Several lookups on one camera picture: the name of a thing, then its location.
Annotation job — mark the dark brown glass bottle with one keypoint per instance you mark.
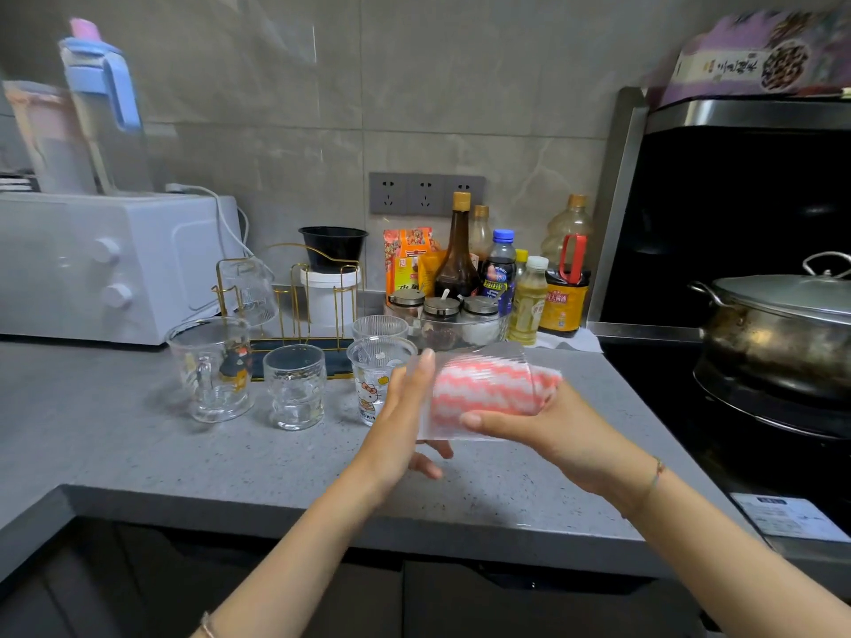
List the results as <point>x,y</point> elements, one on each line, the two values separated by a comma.
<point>457,272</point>

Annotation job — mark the glass spice jar steel lid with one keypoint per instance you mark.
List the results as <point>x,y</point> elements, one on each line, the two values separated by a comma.
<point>441,306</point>
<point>480,305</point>
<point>406,297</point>

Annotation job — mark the white paper towel sheet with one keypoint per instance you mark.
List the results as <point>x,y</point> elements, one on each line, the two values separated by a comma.
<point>578,342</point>

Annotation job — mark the tall ribbed clear glass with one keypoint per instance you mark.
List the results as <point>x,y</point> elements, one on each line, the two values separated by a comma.
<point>248,292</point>

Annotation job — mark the white plastic bucket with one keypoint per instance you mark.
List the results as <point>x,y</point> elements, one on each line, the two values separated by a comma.
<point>329,302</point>

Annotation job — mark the clear container pink lid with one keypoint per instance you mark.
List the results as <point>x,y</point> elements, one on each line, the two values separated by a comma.
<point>50,149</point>

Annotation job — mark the stack of flat coasters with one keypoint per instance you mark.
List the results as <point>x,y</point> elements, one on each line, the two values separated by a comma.
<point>16,182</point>

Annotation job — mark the pink striped cloth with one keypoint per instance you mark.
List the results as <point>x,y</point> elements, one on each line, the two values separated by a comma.
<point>492,388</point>

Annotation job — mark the yellow liquid bottle white cap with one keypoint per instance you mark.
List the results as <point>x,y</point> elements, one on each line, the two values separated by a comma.
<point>527,308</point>

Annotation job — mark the person's left forearm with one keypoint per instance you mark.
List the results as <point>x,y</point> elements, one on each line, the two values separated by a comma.
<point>292,564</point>

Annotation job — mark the clear round condiment tray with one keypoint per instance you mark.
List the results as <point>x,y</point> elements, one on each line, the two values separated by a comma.
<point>445,338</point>

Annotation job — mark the cartoon cat print glass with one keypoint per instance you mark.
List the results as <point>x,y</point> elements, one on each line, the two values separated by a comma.
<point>372,388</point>

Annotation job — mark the person's right forearm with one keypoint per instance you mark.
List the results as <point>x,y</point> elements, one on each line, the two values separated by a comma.
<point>731,571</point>

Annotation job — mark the small ribbed clear glass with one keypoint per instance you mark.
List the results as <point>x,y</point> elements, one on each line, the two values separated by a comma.
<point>379,326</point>

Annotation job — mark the clear bottle brown cap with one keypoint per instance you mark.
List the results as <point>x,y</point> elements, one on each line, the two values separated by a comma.
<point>480,233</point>

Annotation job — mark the person's right hand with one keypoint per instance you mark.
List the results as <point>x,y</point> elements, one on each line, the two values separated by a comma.
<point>585,451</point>

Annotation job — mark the orange seasoning packet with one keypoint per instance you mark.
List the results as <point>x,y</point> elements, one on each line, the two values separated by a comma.
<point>405,259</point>

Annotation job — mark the penguin print glass mug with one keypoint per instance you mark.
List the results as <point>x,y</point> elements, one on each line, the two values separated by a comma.
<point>206,375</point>

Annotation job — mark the purple food packet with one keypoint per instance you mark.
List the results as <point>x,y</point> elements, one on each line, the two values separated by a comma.
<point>718,69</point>

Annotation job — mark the yellow seasoning pouch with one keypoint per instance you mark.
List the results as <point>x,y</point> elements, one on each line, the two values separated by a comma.
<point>432,273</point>

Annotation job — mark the steel pot lid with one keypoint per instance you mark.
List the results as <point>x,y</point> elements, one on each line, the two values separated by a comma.
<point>791,295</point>

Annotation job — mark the pale yellow flat pack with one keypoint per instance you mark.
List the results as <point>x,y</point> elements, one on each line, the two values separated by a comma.
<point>839,92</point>

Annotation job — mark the short textured glass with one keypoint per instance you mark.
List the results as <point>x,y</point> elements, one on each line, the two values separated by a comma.
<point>294,392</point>

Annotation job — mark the white label sticker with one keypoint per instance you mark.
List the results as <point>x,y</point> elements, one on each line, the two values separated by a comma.
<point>788,518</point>

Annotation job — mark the person's left hand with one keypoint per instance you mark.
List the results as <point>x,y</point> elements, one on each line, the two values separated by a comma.
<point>392,445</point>

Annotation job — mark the small bottle yellow cap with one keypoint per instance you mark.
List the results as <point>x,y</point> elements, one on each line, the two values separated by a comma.
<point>521,257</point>

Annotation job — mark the dark bottle blue cap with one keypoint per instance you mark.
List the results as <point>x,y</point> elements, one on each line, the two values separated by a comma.
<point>498,279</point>

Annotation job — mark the white microwave oven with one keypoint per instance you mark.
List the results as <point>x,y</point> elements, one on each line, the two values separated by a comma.
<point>113,265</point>

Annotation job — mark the clear jug blue lid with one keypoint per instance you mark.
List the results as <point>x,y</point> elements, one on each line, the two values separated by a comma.
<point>110,149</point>

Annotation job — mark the stainless steel pot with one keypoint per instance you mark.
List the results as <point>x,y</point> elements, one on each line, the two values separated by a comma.
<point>778,352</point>

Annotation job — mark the embossed ribbed clear glass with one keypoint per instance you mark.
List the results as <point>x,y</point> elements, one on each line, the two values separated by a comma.
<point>439,431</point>

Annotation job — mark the grey wall socket panel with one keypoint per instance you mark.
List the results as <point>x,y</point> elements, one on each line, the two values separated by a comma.
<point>427,193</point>

